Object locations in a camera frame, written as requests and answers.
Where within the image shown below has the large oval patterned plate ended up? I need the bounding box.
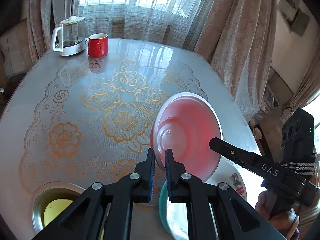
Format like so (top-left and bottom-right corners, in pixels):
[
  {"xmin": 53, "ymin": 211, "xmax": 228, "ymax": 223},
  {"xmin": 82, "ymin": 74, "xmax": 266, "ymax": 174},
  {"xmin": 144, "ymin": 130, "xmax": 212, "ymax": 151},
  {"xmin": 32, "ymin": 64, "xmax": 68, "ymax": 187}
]
[{"xmin": 172, "ymin": 166, "xmax": 249, "ymax": 240}]

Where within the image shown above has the red plastic bowl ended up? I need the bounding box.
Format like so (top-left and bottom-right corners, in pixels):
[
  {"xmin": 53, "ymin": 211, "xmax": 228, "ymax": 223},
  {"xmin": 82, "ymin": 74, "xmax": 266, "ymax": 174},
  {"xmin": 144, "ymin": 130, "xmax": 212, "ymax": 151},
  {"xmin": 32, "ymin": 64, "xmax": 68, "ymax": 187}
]
[{"xmin": 150, "ymin": 92, "xmax": 222, "ymax": 182}]

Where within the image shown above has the stainless steel bowl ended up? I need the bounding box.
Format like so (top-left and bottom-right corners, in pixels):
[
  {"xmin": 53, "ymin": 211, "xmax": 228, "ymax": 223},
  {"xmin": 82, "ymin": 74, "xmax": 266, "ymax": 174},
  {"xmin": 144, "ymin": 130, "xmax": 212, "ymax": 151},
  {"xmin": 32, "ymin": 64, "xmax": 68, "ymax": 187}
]
[{"xmin": 29, "ymin": 181, "xmax": 85, "ymax": 234}]

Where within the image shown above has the yellow plastic bowl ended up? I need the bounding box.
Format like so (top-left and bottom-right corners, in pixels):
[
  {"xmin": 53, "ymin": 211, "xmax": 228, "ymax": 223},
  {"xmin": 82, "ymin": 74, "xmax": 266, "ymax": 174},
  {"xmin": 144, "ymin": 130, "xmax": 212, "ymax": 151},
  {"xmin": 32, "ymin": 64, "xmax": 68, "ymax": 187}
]
[{"xmin": 43, "ymin": 199, "xmax": 73, "ymax": 227}]

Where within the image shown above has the person right hand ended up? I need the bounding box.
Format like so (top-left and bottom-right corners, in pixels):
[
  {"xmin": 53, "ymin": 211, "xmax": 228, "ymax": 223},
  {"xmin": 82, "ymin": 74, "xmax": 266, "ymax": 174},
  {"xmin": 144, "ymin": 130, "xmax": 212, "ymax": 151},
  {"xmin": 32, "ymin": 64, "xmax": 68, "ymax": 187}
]
[{"xmin": 255, "ymin": 191, "xmax": 299, "ymax": 239}]

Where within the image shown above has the teal round plate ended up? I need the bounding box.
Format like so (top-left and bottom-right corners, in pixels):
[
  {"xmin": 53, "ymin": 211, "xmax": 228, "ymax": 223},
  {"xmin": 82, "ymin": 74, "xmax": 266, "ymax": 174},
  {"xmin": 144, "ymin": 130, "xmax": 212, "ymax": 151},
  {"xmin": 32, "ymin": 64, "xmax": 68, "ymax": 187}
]
[{"xmin": 158, "ymin": 181, "xmax": 173, "ymax": 236}]

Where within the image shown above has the far right beige curtain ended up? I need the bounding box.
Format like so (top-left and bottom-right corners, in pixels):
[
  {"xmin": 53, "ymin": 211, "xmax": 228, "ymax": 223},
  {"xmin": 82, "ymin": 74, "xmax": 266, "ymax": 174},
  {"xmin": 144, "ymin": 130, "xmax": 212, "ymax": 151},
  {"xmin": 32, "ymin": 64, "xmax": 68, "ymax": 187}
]
[{"xmin": 281, "ymin": 61, "xmax": 319, "ymax": 123}]

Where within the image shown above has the beige curtain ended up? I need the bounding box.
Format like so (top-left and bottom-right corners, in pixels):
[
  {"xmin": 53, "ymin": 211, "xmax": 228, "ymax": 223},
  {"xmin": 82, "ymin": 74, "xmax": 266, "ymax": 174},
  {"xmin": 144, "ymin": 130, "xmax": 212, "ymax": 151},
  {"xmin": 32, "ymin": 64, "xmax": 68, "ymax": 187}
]
[
  {"xmin": 281, "ymin": 61, "xmax": 319, "ymax": 123},
  {"xmin": 23, "ymin": 0, "xmax": 79, "ymax": 62},
  {"xmin": 194, "ymin": 0, "xmax": 277, "ymax": 121}
]

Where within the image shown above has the red mug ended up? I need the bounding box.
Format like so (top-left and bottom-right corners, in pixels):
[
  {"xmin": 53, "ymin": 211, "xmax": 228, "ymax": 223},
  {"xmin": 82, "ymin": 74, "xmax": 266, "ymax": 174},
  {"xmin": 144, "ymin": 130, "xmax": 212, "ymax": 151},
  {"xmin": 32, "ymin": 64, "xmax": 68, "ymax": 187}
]
[{"xmin": 88, "ymin": 33, "xmax": 108, "ymax": 58}]

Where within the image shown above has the white glass electric kettle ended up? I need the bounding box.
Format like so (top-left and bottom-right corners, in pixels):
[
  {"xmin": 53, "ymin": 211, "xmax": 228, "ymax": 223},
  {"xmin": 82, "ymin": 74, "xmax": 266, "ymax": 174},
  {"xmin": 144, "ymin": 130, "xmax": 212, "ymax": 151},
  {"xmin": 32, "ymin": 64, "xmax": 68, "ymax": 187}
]
[{"xmin": 51, "ymin": 16, "xmax": 86, "ymax": 56}]

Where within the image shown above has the sheer white window curtain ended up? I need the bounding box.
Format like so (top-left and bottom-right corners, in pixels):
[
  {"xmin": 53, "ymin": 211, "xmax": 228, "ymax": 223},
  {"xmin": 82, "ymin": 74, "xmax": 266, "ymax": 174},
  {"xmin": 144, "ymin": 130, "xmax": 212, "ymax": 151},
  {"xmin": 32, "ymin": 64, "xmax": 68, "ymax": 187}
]
[{"xmin": 77, "ymin": 0, "xmax": 214, "ymax": 50}]

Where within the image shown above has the left beige curtain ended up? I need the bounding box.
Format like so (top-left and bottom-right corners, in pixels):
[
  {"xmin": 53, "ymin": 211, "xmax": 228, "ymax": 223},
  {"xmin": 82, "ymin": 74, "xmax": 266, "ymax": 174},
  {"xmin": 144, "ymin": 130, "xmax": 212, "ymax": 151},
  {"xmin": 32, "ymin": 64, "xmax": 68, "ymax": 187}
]
[{"xmin": 23, "ymin": 0, "xmax": 79, "ymax": 62}]

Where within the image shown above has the wall electrical box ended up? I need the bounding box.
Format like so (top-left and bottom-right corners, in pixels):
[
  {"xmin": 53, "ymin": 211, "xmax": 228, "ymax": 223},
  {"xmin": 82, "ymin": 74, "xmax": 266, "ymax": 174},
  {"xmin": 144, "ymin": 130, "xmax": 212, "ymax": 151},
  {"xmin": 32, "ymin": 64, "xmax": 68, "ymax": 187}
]
[{"xmin": 278, "ymin": 0, "xmax": 310, "ymax": 37}]

